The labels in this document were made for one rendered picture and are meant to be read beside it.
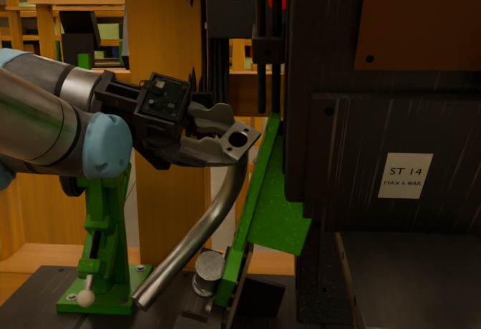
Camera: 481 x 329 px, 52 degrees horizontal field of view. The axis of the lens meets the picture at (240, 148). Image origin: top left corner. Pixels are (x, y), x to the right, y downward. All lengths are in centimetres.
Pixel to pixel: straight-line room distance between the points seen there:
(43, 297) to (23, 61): 45
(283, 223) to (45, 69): 37
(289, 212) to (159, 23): 49
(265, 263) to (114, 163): 58
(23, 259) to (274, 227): 70
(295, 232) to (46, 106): 31
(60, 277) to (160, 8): 54
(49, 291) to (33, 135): 53
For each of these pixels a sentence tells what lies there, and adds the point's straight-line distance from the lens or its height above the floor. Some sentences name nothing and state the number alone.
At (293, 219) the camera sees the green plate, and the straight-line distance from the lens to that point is 60.
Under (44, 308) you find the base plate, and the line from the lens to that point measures 95.
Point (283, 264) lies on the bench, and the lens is 107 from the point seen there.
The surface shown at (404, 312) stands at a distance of 47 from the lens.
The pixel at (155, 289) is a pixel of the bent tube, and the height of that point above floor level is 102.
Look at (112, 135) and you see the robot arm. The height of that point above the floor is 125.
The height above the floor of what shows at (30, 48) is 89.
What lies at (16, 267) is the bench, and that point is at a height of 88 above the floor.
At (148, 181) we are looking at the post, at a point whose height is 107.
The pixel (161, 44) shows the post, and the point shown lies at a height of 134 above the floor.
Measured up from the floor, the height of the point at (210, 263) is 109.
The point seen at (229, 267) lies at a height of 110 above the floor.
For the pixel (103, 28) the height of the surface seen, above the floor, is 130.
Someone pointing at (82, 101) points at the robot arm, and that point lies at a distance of 67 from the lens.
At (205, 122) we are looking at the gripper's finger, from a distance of 69.
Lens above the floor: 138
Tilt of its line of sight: 14 degrees down
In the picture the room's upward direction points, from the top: straight up
